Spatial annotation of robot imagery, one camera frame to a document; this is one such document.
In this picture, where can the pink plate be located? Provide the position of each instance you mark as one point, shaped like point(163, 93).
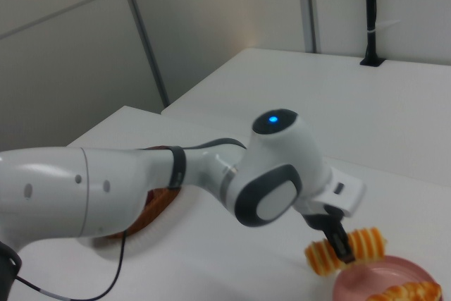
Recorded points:
point(370, 273)

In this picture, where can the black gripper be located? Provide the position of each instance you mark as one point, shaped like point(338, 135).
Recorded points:
point(322, 221)

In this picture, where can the braided toy bread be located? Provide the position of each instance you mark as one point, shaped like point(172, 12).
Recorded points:
point(405, 292)

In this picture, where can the brown woven basket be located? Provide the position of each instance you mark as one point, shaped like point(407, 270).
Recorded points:
point(155, 209)

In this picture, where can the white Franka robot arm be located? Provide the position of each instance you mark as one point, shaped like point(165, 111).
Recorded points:
point(53, 191)

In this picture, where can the striped toy bread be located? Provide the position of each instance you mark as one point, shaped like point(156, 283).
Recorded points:
point(366, 244)

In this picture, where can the grey partition post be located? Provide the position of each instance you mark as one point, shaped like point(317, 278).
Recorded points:
point(141, 26)
point(311, 5)

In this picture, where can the black camera pole with base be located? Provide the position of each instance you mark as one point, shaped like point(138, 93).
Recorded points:
point(370, 15)

